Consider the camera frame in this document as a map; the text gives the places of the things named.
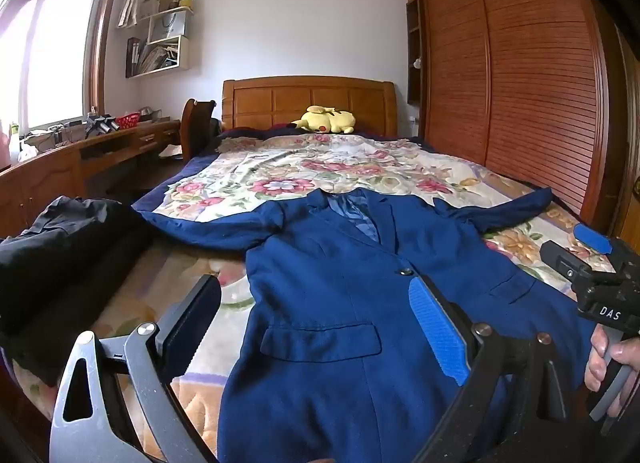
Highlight window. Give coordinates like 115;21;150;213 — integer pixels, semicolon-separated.
0;0;126;139

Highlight black gadget on desk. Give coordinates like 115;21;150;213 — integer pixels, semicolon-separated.
85;113;121;139

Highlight wooden corner shelf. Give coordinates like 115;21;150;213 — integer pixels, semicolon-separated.
406;0;426;105

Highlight stack of books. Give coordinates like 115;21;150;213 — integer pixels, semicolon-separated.
127;38;179;76

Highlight white paper bag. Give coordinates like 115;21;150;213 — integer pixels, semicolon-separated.
150;10;187;41

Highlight wooden desk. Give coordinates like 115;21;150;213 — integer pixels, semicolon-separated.
0;118;182;239

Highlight wooden chair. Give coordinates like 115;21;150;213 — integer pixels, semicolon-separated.
181;98;221;161

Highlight floral blanket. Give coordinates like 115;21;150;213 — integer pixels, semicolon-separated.
12;134;618;463

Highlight white wall shelf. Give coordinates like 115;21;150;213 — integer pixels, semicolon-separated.
117;6;196;79

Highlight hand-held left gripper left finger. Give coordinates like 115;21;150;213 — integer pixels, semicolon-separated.
49;273;222;463

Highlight cardboard box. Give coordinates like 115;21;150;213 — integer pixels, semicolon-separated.
141;0;185;18

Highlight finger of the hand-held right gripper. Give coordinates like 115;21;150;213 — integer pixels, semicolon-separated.
540;240;592;296
573;223;621;271

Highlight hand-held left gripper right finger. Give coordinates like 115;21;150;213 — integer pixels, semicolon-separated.
409;274;585;463

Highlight wooden sliding wardrobe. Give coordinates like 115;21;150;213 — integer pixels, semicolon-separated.
404;0;626;244

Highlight yellow plush toy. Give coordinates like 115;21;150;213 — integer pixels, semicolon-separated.
292;104;357;134

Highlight person's right hand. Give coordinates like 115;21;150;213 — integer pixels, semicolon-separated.
585;325;640;391

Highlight black folded clothes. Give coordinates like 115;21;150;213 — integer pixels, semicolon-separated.
0;196;156;386

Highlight wooden bed headboard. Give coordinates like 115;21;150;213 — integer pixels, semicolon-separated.
221;76;399;137

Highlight blue suit jacket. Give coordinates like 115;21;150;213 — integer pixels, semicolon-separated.
135;187;601;463

